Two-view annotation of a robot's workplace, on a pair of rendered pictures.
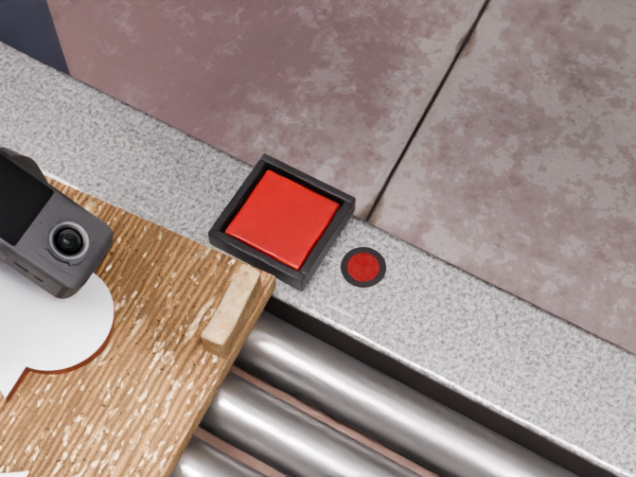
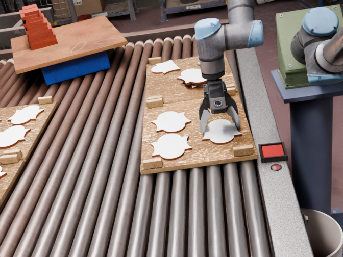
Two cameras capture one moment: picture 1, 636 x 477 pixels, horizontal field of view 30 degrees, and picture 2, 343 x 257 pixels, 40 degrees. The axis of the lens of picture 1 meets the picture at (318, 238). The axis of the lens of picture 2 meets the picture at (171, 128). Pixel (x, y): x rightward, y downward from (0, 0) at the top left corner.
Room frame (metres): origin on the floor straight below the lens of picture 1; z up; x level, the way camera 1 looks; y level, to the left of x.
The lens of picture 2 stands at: (-0.28, -0.92, 1.72)
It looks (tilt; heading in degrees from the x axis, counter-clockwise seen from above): 30 degrees down; 68
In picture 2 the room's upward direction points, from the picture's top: 10 degrees counter-clockwise
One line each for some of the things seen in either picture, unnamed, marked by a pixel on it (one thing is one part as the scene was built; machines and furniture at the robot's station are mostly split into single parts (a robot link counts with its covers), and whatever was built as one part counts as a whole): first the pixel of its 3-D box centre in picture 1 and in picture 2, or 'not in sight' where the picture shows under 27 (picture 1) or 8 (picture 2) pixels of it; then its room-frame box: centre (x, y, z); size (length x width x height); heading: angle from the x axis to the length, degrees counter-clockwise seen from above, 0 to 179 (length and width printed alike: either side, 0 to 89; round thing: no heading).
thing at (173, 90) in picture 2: not in sight; (188, 78); (0.48, 0.66, 0.93); 0.41 x 0.35 x 0.02; 64
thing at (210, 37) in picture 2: not in sight; (210, 39); (0.36, 0.23, 1.24); 0.09 x 0.08 x 0.11; 148
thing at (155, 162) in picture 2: not in sight; (152, 163); (0.09, 0.18, 0.95); 0.06 x 0.02 x 0.03; 153
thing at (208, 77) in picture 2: not in sight; (214, 87); (0.36, 0.23, 1.08); 0.09 x 0.08 x 0.12; 64
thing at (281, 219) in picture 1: (282, 221); (272, 152); (0.41, 0.02, 0.92); 0.06 x 0.06 x 0.01; 59
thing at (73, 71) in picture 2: not in sight; (71, 56); (0.16, 1.22, 0.97); 0.31 x 0.31 x 0.10; 82
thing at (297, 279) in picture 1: (282, 220); (272, 152); (0.41, 0.02, 0.92); 0.08 x 0.08 x 0.02; 59
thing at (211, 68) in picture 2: not in sight; (211, 64); (0.35, 0.23, 1.16); 0.08 x 0.08 x 0.05
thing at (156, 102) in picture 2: not in sight; (154, 103); (0.26, 0.52, 0.95); 0.06 x 0.02 x 0.03; 153
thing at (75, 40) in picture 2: not in sight; (65, 41); (0.16, 1.28, 1.03); 0.50 x 0.50 x 0.02; 82
